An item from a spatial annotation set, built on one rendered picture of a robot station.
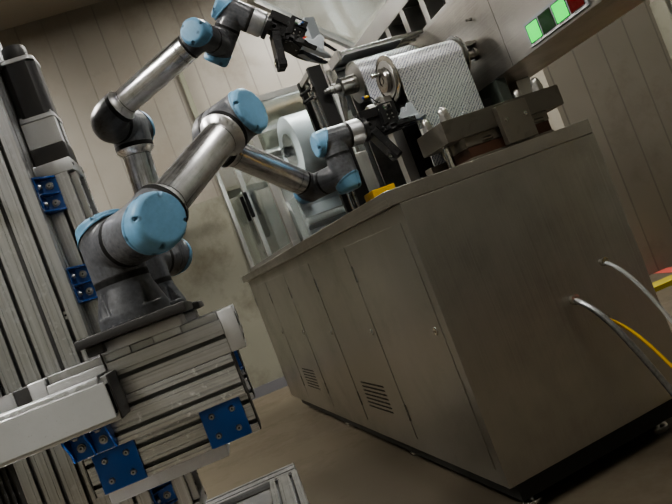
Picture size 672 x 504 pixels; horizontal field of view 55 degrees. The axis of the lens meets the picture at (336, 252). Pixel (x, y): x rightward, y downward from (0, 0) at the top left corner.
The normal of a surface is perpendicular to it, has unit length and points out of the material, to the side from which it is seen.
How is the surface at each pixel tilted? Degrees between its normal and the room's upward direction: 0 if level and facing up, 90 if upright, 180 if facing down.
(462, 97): 90
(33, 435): 90
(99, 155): 90
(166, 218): 94
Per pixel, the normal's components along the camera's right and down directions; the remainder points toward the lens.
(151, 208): 0.68, -0.19
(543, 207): 0.28, -0.12
